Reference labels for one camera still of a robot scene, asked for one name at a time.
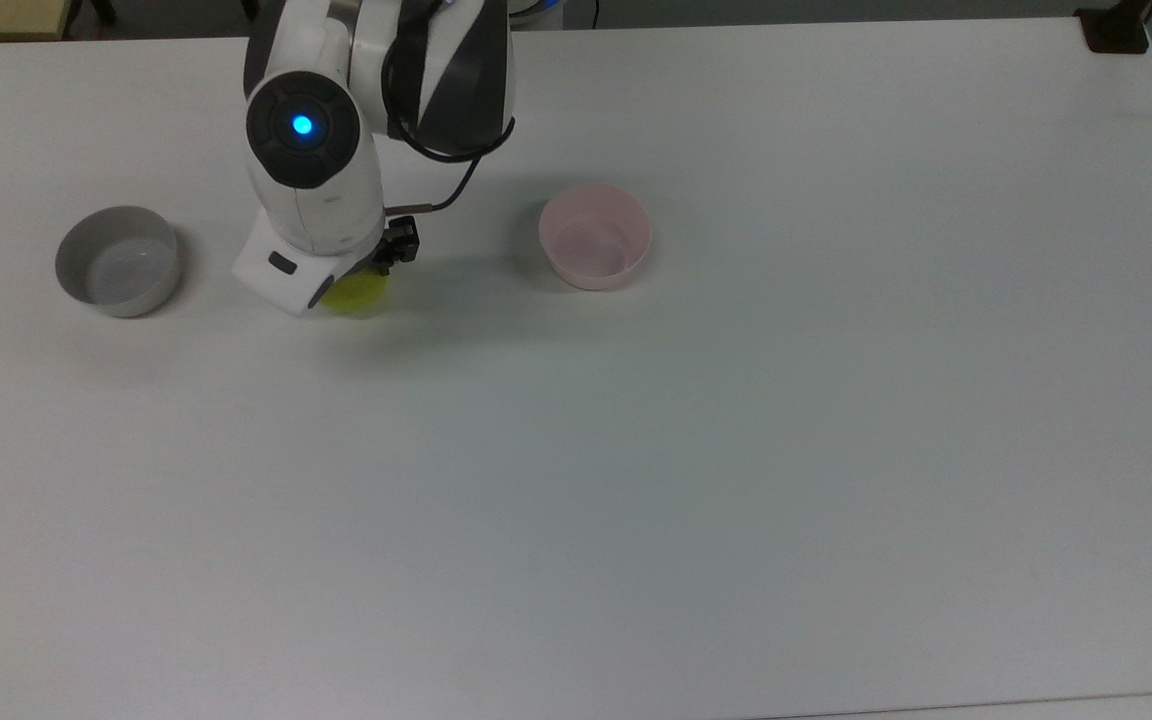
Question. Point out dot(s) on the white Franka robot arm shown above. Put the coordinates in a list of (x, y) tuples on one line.
[(316, 200)]

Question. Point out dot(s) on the black table clamp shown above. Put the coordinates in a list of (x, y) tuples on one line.
[(1114, 32)]

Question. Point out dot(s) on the green pear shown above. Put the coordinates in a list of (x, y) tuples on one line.
[(357, 297)]

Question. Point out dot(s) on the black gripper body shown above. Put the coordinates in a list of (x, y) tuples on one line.
[(402, 242)]

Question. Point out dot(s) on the grey bowl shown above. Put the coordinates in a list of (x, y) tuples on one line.
[(118, 265)]

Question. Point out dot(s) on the pink bowl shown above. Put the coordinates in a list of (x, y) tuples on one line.
[(596, 245)]

